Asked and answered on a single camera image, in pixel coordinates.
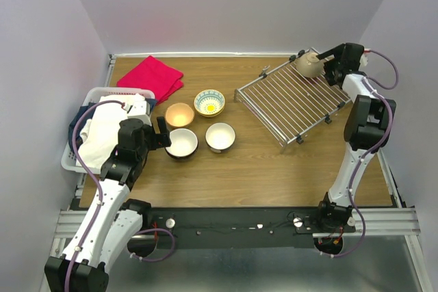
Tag beige bowl with drawing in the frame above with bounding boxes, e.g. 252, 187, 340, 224
165, 103, 195, 129

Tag red bowl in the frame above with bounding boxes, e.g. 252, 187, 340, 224
165, 129, 198, 156

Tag plain beige bowl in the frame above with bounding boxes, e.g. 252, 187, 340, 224
296, 52, 324, 78

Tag cream striped bowl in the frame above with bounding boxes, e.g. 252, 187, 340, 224
194, 90, 226, 114

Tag teal white bowl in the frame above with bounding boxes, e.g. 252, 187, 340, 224
205, 122, 236, 153

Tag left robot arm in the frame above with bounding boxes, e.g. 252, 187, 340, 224
44, 117, 170, 291

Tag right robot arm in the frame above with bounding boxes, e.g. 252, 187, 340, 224
315, 43, 396, 232

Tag navy blue garment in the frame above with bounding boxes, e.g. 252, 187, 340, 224
67, 98, 158, 152

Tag red folded cloth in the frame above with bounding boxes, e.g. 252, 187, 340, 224
116, 56, 183, 104

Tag white cloth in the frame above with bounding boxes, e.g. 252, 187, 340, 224
78, 103, 127, 174

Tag white laundry basket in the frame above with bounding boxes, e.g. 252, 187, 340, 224
61, 87, 156, 173

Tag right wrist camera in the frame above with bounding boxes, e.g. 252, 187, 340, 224
360, 49, 370, 66

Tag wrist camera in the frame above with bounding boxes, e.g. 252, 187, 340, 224
360, 49, 370, 66
124, 100, 152, 126

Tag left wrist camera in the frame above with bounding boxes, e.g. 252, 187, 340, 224
124, 100, 152, 126

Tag wire dish rack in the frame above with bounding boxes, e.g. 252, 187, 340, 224
234, 47, 351, 153

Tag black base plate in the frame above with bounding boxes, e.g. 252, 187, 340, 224
128, 207, 355, 250

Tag aluminium frame rail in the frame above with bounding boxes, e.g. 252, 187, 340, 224
54, 208, 421, 239

